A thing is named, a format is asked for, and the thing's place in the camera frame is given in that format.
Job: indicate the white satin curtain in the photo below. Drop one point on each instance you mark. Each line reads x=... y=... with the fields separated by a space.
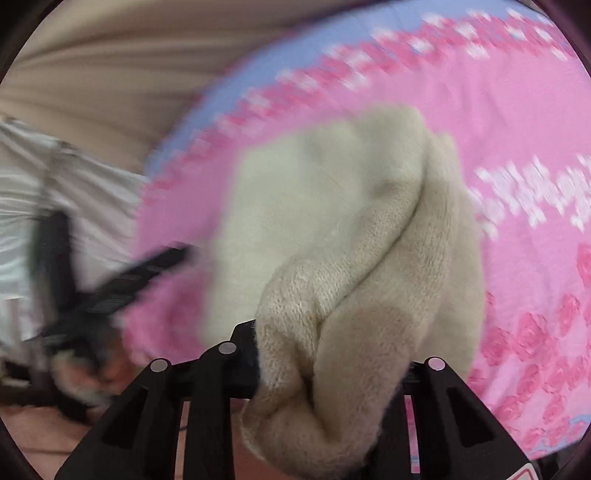
x=101 y=198

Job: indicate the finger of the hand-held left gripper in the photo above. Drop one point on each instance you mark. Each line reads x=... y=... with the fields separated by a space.
x=143 y=272

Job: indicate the cream sweater with black hearts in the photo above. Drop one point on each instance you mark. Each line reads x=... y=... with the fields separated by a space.
x=332 y=230

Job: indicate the pink floral bed sheet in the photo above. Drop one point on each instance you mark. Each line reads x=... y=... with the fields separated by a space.
x=508 y=115

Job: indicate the person's left hand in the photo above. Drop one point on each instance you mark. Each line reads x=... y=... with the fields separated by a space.
x=92 y=378

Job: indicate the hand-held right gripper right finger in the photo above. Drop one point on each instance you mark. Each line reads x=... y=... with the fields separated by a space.
x=429 y=383

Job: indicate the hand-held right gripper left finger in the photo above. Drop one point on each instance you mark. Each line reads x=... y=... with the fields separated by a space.
x=240 y=355

